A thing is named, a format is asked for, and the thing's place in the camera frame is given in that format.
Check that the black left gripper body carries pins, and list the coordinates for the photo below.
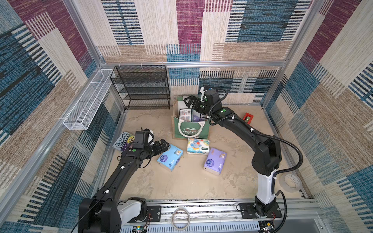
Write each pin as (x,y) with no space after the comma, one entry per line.
(155,149)

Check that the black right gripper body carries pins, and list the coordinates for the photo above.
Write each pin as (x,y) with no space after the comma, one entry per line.
(196,103)

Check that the green white box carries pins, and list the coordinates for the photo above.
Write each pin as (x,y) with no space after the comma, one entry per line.
(185,114)

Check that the light blue tissue pack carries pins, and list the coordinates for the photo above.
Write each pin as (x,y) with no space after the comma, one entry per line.
(170,159)

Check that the green canvas Christmas bag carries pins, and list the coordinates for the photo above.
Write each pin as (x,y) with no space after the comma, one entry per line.
(183,129)

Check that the white cartoon tissue pack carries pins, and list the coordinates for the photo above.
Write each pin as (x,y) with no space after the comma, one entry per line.
(198,146)

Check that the purple tissue pack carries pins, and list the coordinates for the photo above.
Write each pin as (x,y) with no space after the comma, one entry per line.
(197,118)
(215,161)

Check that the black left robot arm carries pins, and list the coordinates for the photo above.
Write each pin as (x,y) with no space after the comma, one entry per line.
(104,212)

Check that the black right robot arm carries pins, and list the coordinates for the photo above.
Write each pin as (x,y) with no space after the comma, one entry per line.
(267,155)

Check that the colourful children's book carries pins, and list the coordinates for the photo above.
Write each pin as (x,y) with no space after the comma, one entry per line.
(124,141)

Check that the red tape dispenser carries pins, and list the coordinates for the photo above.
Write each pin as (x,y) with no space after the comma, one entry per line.
(248,118)

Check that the clear tape roll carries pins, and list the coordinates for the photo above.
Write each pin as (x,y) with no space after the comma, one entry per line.
(290,182)

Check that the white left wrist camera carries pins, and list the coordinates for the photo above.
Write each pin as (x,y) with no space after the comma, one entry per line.
(150,136)

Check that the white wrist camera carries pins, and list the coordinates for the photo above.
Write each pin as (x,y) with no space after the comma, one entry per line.
(203,90)
(150,136)

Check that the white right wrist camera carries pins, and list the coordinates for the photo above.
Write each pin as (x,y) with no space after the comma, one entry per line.
(203,90)

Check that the black wire shelf rack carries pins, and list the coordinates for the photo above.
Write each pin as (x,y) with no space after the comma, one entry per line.
(142,87)

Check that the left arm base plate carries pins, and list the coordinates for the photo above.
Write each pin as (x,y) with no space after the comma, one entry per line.
(153,214)

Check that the white wire mesh basket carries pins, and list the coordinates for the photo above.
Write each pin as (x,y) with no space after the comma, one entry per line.
(83,112)

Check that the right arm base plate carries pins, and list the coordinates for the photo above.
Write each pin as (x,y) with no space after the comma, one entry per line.
(251,211)

